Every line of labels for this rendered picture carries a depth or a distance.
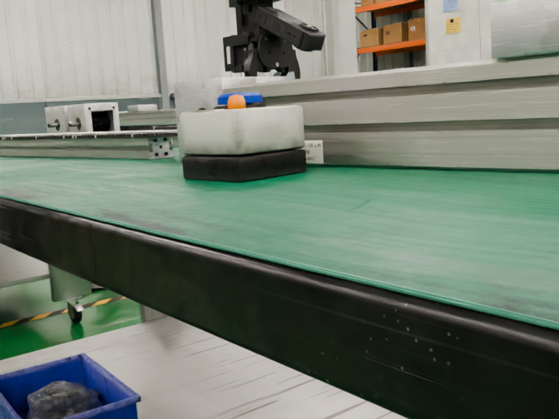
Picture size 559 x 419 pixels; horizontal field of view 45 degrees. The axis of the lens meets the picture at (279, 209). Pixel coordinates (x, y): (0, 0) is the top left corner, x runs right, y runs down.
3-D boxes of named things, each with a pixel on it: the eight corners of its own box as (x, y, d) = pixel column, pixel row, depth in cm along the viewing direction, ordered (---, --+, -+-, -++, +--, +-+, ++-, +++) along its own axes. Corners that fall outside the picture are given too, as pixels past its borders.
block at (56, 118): (39, 144, 178) (35, 107, 177) (78, 140, 186) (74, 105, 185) (59, 144, 171) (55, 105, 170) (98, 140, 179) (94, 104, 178)
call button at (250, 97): (209, 117, 60) (207, 94, 59) (243, 115, 62) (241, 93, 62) (238, 115, 57) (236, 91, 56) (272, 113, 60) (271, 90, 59)
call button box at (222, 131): (182, 179, 61) (176, 109, 60) (261, 168, 67) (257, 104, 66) (240, 183, 55) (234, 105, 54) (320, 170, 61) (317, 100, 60)
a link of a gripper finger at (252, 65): (262, 104, 101) (268, 46, 101) (270, 103, 100) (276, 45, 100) (239, 97, 98) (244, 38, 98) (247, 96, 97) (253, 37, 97)
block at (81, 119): (61, 144, 170) (57, 105, 168) (103, 140, 177) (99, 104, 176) (78, 144, 162) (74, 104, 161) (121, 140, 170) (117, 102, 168)
